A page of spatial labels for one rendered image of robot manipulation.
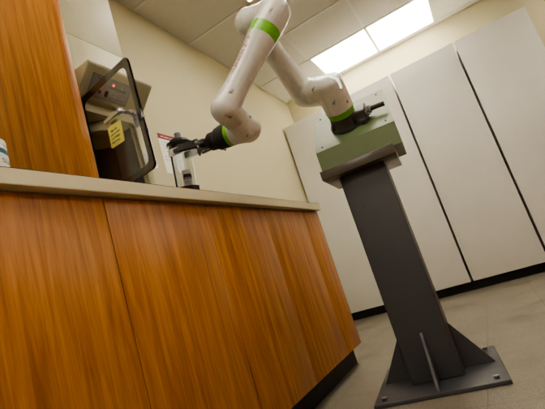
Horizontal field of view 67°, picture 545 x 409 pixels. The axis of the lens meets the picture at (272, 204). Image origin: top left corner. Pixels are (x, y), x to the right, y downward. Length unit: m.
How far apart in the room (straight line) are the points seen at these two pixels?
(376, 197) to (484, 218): 2.41
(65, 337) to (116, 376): 0.16
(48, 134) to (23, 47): 0.38
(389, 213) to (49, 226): 1.25
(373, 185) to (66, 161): 1.17
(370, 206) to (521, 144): 2.56
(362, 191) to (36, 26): 1.40
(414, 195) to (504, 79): 1.26
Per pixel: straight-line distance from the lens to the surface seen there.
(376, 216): 1.77
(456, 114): 4.23
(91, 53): 1.95
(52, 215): 1.09
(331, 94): 1.83
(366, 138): 1.82
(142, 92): 1.89
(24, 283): 1.00
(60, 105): 1.64
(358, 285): 4.31
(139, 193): 1.25
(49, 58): 1.74
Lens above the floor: 0.52
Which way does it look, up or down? 11 degrees up
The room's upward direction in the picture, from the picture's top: 18 degrees counter-clockwise
